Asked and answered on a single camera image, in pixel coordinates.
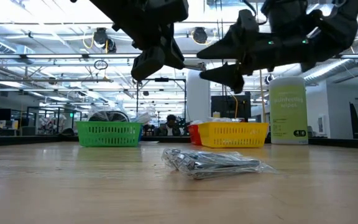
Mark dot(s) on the red plastic basket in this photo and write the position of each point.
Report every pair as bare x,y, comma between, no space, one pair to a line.
194,135

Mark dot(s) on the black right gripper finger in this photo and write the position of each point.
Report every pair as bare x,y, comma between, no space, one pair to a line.
228,74
228,48

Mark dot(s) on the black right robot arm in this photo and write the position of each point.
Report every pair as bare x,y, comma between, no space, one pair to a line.
337,28

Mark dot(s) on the silver nail clipper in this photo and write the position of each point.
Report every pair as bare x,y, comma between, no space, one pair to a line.
191,160
228,171
196,66

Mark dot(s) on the blue plastic basket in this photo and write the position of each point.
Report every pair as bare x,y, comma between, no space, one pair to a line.
141,133

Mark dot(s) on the yellow plastic basket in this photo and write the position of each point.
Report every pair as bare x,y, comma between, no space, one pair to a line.
232,135

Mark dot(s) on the dark background robot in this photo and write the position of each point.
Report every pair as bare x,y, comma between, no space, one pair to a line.
185,126

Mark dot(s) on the green plastic basket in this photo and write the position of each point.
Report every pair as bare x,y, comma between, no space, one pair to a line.
104,135

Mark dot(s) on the white cotton balls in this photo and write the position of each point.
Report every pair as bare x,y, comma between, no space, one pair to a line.
217,120
196,122

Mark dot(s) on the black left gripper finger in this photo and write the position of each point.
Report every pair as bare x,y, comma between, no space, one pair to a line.
174,54

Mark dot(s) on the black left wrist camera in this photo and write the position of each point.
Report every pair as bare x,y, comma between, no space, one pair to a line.
169,9

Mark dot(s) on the person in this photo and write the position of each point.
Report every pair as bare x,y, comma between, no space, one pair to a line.
170,119

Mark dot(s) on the white building pillar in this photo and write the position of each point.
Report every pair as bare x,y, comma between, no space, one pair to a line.
198,99

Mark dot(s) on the small yellow container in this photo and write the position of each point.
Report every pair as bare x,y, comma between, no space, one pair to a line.
216,117

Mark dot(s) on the black background rig frame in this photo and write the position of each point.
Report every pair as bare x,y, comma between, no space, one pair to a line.
162,80

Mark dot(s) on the green disinfecting wipes canister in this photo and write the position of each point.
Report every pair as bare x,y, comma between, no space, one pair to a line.
287,118

